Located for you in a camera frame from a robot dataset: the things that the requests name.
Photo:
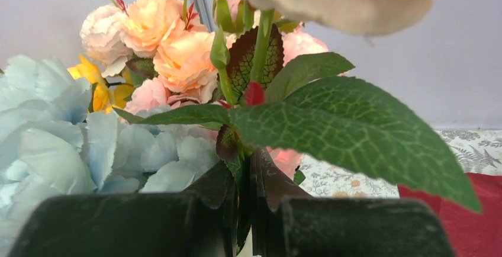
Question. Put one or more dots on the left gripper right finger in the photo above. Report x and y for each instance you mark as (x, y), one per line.
(287, 221)

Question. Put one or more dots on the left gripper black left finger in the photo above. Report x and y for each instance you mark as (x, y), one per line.
(198, 221)

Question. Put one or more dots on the pink rose stem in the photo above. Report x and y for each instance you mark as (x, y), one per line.
(287, 160)

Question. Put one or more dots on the peach rose stem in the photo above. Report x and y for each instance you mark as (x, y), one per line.
(337, 119)

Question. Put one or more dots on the light blue flower stem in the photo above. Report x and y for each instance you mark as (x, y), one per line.
(51, 145)

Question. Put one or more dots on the brown and red wrapping paper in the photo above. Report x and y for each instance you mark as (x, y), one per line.
(471, 234)

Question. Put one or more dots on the pastel rose bunch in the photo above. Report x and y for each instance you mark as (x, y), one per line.
(157, 53)

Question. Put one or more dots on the floral patterned table mat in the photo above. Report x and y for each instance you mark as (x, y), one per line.
(477, 151)

